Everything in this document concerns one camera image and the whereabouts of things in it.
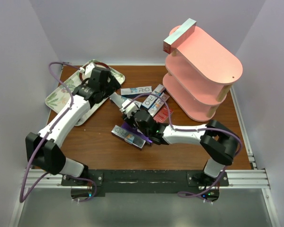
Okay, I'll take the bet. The purple toothpaste box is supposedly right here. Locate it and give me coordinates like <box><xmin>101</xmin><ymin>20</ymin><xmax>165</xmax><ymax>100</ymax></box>
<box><xmin>121</xmin><ymin>122</ymin><xmax>152</xmax><ymax>145</ymax></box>

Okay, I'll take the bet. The silver R&O box front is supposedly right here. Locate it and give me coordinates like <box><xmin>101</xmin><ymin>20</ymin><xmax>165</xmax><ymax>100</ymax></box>
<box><xmin>111</xmin><ymin>125</ymin><xmax>146</xmax><ymax>150</ymax></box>

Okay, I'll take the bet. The silver r&o box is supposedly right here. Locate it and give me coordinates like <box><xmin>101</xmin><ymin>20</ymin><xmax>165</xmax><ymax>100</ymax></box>
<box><xmin>148</xmin><ymin>92</ymin><xmax>169</xmax><ymax>117</ymax></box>
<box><xmin>111</xmin><ymin>125</ymin><xmax>146</xmax><ymax>150</ymax></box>
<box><xmin>121</xmin><ymin>96</ymin><xmax>142</xmax><ymax>108</ymax></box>
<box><xmin>120</xmin><ymin>86</ymin><xmax>152</xmax><ymax>96</ymax></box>

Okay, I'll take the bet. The plain silver toothpaste box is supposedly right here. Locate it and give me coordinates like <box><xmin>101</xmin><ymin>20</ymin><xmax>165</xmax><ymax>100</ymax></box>
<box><xmin>109</xmin><ymin>92</ymin><xmax>129</xmax><ymax>113</ymax></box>

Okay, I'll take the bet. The dark red toothpaste box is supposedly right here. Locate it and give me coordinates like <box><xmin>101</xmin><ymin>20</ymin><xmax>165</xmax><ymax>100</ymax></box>
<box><xmin>154</xmin><ymin>106</ymin><xmax>173</xmax><ymax>123</ymax></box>

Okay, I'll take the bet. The red 3D toothpaste box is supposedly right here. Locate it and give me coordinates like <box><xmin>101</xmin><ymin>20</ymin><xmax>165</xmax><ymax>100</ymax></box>
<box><xmin>163</xmin><ymin>18</ymin><xmax>196</xmax><ymax>54</ymax></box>

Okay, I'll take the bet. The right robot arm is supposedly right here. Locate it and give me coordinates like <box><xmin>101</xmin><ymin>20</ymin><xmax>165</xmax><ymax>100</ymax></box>
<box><xmin>123</xmin><ymin>110</ymin><xmax>241</xmax><ymax>186</ymax></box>

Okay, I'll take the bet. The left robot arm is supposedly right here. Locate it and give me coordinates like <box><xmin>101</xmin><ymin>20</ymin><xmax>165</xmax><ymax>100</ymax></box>
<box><xmin>25</xmin><ymin>67</ymin><xmax>121</xmax><ymax>185</ymax></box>

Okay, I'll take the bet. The pink three-tier shelf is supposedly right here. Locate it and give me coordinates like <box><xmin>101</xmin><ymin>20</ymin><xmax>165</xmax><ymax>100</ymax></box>
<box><xmin>163</xmin><ymin>27</ymin><xmax>243</xmax><ymax>122</ymax></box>

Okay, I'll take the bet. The silver R&O box left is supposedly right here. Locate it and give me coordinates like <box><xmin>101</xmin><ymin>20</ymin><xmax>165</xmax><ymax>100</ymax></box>
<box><xmin>121</xmin><ymin>96</ymin><xmax>142</xmax><ymax>108</ymax></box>

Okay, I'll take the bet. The red rimmed beige plate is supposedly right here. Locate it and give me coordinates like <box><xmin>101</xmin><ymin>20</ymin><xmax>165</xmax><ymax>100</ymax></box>
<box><xmin>79</xmin><ymin>62</ymin><xmax>109</xmax><ymax>81</ymax></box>

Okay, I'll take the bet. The silver R&O box diagonal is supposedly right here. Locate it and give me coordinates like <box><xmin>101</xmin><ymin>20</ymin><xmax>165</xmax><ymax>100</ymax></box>
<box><xmin>142</xmin><ymin>84</ymin><xmax>166</xmax><ymax>110</ymax></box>

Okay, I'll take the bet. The silver R&O box right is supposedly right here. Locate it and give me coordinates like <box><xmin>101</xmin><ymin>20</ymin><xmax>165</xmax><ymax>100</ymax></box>
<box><xmin>148</xmin><ymin>92</ymin><xmax>169</xmax><ymax>117</ymax></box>

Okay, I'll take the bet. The silver R&O box top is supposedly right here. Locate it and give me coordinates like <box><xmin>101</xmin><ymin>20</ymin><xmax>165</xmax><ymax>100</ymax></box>
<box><xmin>120</xmin><ymin>86</ymin><xmax>152</xmax><ymax>96</ymax></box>

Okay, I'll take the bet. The floral leaf pattern tray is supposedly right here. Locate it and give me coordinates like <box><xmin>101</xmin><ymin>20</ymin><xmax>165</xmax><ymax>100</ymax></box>
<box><xmin>45</xmin><ymin>59</ymin><xmax>125</xmax><ymax>126</ymax></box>

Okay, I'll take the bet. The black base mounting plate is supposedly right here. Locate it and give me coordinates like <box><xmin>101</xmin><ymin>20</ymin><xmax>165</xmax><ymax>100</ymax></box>
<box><xmin>61</xmin><ymin>170</ymin><xmax>229</xmax><ymax>199</ymax></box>

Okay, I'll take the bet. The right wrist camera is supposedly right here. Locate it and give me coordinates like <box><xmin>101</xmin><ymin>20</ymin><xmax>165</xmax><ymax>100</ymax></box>
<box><xmin>120</xmin><ymin>100</ymin><xmax>139</xmax><ymax>118</ymax></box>

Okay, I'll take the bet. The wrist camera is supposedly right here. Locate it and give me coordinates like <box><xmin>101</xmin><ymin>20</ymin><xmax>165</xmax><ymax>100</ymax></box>
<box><xmin>120</xmin><ymin>100</ymin><xmax>139</xmax><ymax>118</ymax></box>
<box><xmin>79</xmin><ymin>62</ymin><xmax>95</xmax><ymax>81</ymax></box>

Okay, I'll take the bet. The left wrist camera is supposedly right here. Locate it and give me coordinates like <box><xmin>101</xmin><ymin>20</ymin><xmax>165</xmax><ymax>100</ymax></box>
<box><xmin>79</xmin><ymin>62</ymin><xmax>95</xmax><ymax>81</ymax></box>

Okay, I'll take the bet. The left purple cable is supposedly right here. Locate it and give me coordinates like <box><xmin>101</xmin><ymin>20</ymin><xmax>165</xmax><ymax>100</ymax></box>
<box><xmin>19</xmin><ymin>61</ymin><xmax>97</xmax><ymax>203</ymax></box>

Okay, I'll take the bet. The aluminium frame rail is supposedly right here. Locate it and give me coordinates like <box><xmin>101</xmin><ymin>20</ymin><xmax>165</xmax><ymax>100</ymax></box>
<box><xmin>8</xmin><ymin>153</ymin><xmax>281</xmax><ymax>227</ymax></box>

